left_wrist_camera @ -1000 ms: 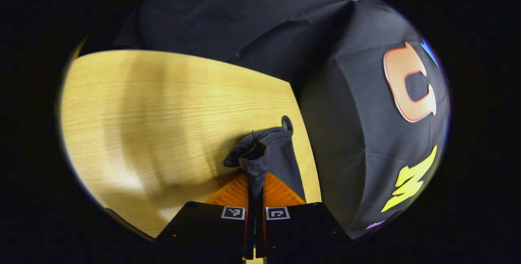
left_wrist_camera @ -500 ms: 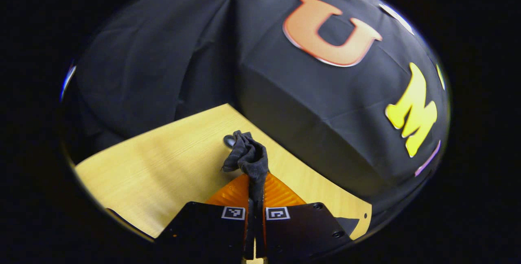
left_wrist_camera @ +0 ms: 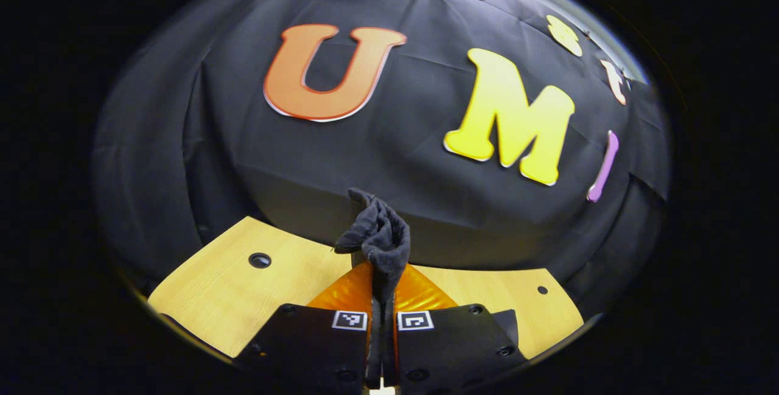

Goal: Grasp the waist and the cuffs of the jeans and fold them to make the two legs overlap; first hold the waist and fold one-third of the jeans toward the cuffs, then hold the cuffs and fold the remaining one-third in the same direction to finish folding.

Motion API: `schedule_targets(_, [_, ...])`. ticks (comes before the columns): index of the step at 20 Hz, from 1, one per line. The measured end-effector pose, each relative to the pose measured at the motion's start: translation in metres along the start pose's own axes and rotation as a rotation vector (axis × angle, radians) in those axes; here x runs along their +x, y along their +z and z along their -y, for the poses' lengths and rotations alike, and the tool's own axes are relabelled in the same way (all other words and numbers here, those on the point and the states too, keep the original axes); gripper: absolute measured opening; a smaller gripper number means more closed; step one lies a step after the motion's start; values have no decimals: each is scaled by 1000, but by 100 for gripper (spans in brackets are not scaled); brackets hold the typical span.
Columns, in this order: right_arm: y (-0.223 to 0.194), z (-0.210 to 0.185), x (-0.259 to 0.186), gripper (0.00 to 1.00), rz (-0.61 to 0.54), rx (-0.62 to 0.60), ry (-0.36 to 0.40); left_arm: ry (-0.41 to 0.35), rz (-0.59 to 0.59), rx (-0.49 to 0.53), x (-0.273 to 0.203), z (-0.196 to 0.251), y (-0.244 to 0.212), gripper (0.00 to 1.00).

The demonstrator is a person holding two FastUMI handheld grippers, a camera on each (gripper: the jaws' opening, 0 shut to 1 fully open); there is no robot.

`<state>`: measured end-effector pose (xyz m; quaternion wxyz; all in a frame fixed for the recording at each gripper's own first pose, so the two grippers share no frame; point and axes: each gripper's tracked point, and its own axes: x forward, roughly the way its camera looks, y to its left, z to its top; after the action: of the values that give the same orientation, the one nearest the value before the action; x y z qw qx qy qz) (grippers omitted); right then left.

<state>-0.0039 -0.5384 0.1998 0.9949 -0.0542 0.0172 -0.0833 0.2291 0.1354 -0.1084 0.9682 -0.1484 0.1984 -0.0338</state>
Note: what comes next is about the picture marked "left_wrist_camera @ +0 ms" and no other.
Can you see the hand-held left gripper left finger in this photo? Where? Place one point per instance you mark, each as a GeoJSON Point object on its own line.
{"type": "Point", "coordinates": [310, 346]}

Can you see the black backdrop cloth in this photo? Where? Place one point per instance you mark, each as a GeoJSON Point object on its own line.
{"type": "Point", "coordinates": [395, 151]}

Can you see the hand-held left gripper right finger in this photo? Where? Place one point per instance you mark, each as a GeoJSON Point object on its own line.
{"type": "Point", "coordinates": [450, 346]}

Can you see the black jeans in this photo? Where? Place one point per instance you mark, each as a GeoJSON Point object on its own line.
{"type": "Point", "coordinates": [380, 243]}

